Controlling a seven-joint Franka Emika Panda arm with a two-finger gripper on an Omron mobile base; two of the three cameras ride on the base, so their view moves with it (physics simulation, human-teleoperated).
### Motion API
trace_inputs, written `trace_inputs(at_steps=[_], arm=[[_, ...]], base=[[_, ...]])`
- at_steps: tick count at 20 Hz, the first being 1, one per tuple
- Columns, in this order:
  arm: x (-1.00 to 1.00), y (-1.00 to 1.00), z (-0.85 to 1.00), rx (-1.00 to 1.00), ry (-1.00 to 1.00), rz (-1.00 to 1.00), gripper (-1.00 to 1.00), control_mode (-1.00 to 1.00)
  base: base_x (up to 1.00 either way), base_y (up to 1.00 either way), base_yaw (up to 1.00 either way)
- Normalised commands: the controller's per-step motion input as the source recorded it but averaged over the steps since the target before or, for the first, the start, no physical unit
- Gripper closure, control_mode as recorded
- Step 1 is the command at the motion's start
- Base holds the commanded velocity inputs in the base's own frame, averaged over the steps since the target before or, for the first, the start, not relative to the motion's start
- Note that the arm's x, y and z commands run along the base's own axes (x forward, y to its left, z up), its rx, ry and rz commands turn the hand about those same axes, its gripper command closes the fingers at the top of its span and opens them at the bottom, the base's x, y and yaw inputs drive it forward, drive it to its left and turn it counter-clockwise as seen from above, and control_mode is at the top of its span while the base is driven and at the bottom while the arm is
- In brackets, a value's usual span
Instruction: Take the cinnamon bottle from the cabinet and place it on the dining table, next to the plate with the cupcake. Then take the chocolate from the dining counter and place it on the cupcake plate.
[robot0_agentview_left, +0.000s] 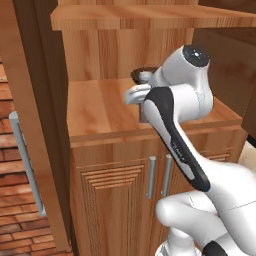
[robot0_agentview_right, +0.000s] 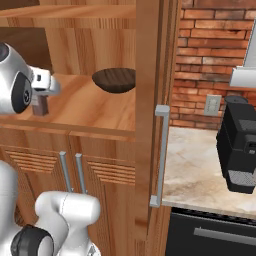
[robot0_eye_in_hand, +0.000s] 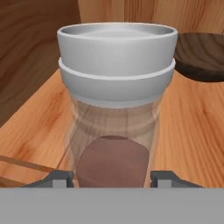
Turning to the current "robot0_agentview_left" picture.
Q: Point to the wooden cabinet carcass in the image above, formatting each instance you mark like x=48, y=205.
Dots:
x=100, y=110

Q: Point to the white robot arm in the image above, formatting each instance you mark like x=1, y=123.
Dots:
x=186, y=100

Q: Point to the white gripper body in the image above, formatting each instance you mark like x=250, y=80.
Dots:
x=136, y=94

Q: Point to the wooden cabinet shelf board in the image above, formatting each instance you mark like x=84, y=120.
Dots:
x=150, y=18

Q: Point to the ribbed wooden cupboard door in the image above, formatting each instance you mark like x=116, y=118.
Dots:
x=200, y=150
x=113, y=206

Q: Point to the tall wooden cabinet door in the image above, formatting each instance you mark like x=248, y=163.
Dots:
x=43, y=100

